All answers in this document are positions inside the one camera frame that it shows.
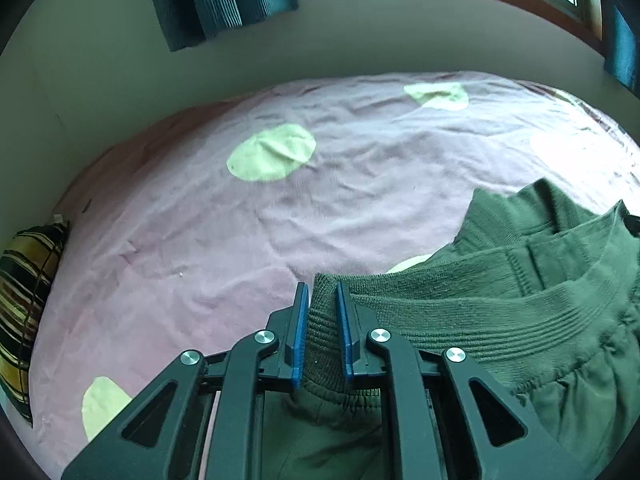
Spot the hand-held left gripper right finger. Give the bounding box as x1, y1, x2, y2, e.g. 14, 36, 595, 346
336, 281, 586, 480

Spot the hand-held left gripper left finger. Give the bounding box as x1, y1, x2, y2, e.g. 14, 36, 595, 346
60, 281, 311, 480

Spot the green zip jacket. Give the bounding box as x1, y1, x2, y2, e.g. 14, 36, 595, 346
260, 177, 640, 480

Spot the pink dotted bed sheet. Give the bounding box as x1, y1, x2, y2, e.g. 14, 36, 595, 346
0, 70, 640, 461

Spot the narrow teal curtain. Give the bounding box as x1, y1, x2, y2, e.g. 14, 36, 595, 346
602, 2, 640, 91

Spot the yellow black plaid pillow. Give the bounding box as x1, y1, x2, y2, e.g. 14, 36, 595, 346
0, 220, 71, 428

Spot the wide teal curtain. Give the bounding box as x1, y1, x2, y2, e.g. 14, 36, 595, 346
137, 0, 301, 53

